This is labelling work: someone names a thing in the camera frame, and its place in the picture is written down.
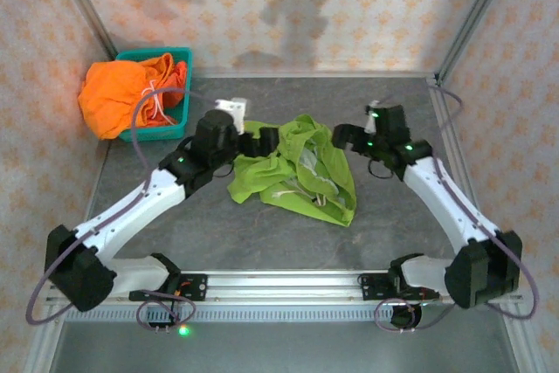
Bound lime green shorts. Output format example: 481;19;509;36
226;114;358;228

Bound light orange shorts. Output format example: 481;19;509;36
77;60;154;142

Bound teal plastic basket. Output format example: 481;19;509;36
114;45;194;143

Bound grey metal sheet panel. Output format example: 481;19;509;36
47;322;521;373

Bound aluminium table edge rail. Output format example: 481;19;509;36
191;67;438;82
427;78;549;373
21;142;113;373

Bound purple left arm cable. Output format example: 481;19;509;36
24;88;219;326

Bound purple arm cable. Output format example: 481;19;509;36
379;84;541;330
24;88;219;326

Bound aluminium frame post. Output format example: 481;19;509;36
46;0;120;59
434;0;521;86

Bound aluminium mounting rail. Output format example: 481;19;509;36
45;270;525;305

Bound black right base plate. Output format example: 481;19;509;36
357;273;397;302

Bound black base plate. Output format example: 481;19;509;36
357;273;397;302
129;273;208;303

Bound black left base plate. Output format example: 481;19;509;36
129;273;208;303

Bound grey slotted cable duct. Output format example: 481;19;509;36
65;307;438;324

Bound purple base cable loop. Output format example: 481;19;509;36
136;287;197;331
374;297;423;333

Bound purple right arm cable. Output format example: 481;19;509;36
379;84;541;330

